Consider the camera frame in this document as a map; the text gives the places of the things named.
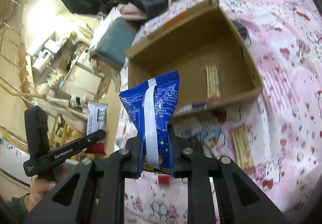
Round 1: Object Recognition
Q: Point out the white kettle appliance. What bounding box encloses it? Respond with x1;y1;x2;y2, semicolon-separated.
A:
31;49;54;74

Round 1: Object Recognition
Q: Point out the person's left forearm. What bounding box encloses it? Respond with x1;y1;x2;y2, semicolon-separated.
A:
5;193;33;224

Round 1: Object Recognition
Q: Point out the blue and white snack bar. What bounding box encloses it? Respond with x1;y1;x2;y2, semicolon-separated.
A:
183;103;208;112

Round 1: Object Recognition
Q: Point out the teal cushion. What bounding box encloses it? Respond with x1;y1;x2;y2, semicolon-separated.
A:
89;7;137;69

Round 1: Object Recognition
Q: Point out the pink cloth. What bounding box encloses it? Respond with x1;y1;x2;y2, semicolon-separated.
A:
117;3;149;22

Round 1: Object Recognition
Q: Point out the small red snack packet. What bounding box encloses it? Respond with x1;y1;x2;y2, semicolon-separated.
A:
213;110;227;124
158;174;172;186

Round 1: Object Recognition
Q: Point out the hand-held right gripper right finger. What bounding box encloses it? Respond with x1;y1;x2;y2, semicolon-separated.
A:
167;124;288;224

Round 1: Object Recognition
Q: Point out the pink printed bed sheet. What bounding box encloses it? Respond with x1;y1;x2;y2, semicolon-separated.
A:
114;0;322;224

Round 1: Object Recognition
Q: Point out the white cabinet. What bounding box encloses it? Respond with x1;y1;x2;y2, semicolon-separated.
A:
54;54;104;100

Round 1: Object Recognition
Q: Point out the white snack bar packet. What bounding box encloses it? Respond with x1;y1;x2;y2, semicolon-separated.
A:
173;116;202;137

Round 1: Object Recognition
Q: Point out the dark cloth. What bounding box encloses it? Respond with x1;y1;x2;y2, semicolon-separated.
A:
133;0;173;19

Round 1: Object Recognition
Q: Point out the cardboard box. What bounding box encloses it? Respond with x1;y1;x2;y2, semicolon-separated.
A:
125;0;264;124

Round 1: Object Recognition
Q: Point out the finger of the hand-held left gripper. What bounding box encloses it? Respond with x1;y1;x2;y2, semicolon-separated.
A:
75;129;107;152

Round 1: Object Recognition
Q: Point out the white and red snack packet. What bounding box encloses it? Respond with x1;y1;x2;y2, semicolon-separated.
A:
84;102;109;156

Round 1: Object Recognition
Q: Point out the person's left hand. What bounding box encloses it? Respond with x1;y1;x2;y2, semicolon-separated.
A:
29;177;58;206

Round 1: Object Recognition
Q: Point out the clear cracker packet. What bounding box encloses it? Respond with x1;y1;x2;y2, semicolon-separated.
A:
205;64;222;100
229;124;255;169

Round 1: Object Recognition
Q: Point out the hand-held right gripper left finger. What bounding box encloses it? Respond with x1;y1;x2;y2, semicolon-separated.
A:
24;135;146;224

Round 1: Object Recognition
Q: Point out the blue starred snack packet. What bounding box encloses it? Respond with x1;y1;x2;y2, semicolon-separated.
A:
119;70;181;174

